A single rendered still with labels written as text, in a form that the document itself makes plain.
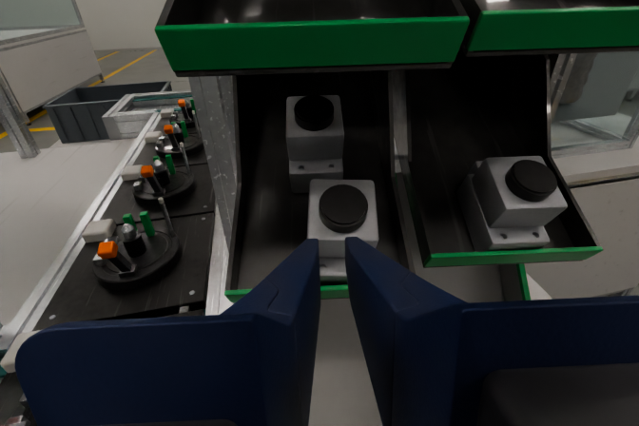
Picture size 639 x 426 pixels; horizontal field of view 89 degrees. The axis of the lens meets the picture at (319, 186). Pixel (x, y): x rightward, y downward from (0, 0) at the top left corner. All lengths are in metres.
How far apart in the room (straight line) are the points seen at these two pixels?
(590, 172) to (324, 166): 1.15
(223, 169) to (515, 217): 0.23
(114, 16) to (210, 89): 11.26
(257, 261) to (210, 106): 0.13
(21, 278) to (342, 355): 0.76
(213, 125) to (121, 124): 1.29
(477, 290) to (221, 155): 0.32
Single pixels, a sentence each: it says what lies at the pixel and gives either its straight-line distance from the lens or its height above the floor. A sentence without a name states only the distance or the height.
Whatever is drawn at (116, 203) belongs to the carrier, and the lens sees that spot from 0.88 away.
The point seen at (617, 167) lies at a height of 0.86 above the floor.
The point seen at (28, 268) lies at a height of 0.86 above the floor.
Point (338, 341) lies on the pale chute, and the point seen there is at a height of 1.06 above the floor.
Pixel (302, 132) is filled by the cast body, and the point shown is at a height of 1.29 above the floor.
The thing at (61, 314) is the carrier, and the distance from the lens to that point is 0.65.
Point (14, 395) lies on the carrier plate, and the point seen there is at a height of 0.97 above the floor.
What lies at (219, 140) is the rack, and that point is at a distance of 0.29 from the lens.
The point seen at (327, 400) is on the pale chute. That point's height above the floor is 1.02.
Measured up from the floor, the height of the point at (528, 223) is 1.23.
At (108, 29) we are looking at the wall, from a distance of 11.64.
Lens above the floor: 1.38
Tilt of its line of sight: 32 degrees down
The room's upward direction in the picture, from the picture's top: 2 degrees counter-clockwise
